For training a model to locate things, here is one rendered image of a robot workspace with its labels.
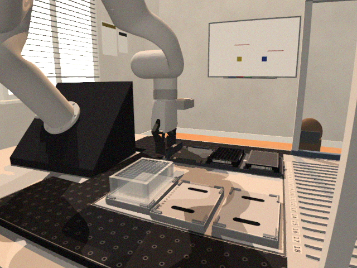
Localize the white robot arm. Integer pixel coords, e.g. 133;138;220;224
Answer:
0;0;194;134

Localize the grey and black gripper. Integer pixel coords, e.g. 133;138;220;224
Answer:
151;99;177;155

